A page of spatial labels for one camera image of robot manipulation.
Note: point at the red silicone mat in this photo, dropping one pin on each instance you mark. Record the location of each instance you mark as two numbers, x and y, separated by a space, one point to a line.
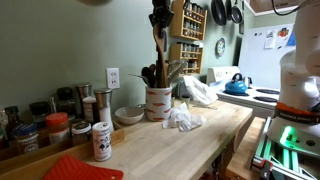
76 170

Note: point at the crumpled white paper towel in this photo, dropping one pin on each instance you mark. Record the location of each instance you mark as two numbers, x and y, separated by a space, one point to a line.
183 118

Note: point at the white range hood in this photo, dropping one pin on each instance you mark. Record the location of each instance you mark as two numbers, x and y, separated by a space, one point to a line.
263 5

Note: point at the white shaker black print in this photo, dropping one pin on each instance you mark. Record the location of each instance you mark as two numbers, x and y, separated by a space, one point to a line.
101 143

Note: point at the orange fridge magnet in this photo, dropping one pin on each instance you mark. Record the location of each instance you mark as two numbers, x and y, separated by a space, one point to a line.
283 32

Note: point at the white electric stove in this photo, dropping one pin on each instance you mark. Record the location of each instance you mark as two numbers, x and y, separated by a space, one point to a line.
233 100

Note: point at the white crock with orange fish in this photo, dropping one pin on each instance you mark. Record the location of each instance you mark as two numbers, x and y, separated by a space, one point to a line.
158 103

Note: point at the blue lid spice jar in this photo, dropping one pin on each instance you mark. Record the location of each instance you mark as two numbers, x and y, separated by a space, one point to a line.
26 140

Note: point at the steel and clear grinder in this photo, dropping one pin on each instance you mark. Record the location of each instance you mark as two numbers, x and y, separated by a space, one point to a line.
104 103

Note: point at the wooden spice tray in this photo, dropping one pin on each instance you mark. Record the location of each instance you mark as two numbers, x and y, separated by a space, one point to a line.
40 160

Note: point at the white cloth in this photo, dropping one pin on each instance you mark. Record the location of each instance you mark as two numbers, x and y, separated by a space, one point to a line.
200 90

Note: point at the dark glass bottle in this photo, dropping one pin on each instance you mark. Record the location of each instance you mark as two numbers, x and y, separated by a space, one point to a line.
12 120

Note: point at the blue kettle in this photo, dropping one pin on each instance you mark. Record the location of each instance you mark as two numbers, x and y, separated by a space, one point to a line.
236 86

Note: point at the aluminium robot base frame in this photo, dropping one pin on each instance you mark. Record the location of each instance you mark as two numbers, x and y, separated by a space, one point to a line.
266 156

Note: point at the black stove burner coil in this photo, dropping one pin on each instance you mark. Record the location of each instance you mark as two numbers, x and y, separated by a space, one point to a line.
268 91
265 99

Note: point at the wooden spice rack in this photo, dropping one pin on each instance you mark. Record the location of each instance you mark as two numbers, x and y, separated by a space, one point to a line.
178 20
174 55

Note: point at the slim steel cap bottle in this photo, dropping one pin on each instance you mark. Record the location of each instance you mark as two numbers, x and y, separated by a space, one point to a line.
52 105

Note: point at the white wall outlet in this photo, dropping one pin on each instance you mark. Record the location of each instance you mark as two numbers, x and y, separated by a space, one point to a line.
112 78

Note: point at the white lid glass jar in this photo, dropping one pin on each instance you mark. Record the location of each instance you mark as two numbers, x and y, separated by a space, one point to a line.
81 133

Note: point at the small glass jar dark lid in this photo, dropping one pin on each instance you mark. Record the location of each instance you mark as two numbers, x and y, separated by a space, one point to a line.
186 101

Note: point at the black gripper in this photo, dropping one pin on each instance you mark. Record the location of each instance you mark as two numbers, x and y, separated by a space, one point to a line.
161 10

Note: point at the white refrigerator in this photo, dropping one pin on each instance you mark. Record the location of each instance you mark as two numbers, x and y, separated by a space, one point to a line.
260 66

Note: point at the blue paper sheet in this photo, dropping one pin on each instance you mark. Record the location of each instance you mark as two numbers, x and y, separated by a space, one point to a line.
290 40

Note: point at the decorative round wall plate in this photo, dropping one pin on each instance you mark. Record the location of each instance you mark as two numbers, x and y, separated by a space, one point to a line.
220 46

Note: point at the pale wooden spoon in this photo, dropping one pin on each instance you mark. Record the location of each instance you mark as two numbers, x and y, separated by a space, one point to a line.
174 76

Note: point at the white ceramic bowl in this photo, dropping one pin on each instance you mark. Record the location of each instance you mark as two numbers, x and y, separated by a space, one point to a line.
129 115

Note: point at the white paper note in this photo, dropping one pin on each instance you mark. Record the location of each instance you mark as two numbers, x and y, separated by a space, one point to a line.
270 40

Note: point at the black lid glass jar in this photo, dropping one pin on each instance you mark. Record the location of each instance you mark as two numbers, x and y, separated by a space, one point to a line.
65 100
39 111

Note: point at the steel pepper grinder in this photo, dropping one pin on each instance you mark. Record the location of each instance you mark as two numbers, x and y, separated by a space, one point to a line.
83 90

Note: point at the white cap spice bottle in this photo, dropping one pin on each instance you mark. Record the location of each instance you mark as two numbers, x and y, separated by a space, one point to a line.
89 108

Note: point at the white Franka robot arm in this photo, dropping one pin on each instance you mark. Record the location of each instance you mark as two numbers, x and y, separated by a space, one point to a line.
300 90

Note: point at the black frying pan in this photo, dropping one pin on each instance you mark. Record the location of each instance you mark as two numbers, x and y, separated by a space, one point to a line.
228 8
218 11
237 15

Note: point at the red lid spice jar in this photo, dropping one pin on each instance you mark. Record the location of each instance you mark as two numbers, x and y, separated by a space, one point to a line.
57 128

